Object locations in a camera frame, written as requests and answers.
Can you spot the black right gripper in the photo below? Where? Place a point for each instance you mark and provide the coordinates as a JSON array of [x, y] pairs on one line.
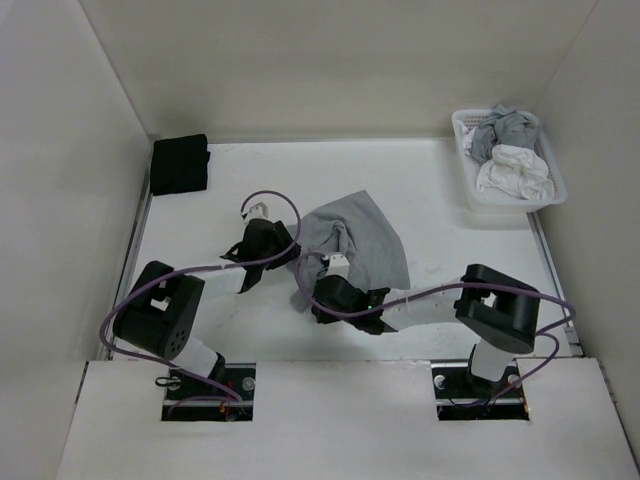
[[325, 317]]

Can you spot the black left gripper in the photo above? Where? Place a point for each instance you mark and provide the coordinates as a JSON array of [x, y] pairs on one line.
[[281, 238]]

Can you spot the grey tank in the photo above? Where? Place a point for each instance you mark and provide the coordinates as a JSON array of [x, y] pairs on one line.
[[504, 126], [356, 227]]

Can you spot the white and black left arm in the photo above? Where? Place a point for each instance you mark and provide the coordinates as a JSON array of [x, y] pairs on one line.
[[159, 316]]

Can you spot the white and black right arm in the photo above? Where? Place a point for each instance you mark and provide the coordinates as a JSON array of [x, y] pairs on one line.
[[500, 310]]

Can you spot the folded black tank top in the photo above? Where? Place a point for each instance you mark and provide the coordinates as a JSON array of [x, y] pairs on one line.
[[179, 165]]

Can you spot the white tank top in basket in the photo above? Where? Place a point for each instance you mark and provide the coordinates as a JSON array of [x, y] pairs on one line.
[[518, 173]]

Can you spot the grey tank top in basket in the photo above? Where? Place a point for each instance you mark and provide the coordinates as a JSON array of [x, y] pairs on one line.
[[504, 126]]

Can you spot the white front cover board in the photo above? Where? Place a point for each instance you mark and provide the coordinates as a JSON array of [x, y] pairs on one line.
[[346, 420]]

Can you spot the white plastic laundry basket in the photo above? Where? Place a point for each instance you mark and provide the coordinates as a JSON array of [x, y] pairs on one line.
[[495, 202]]

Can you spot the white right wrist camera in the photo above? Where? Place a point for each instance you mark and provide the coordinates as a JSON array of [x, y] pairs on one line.
[[336, 264]]

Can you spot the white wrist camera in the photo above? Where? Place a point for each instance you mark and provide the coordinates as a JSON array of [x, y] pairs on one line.
[[336, 264], [258, 211]]

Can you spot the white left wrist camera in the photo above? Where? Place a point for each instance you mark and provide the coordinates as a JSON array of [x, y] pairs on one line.
[[258, 211]]

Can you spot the aluminium table edge rail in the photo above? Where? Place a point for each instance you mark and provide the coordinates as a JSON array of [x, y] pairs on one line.
[[134, 242]]

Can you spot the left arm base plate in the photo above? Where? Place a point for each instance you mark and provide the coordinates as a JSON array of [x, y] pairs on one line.
[[189, 400]]

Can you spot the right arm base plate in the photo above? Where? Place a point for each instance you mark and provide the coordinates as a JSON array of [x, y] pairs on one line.
[[462, 397]]

